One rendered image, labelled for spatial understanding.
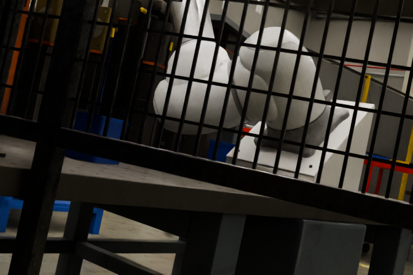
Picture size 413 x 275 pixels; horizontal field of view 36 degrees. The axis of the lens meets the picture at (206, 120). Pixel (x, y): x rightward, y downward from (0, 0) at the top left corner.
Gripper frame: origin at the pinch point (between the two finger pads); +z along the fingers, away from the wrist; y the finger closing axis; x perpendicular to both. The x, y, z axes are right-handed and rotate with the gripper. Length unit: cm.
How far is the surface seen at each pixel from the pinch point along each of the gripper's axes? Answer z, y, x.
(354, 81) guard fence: -60, 149, -562
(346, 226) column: 61, -66, 44
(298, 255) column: 68, -63, 62
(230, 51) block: 17.5, -6.0, 11.8
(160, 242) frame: 103, 66, -82
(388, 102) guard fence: -51, 132, -662
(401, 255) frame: 69, -69, -4
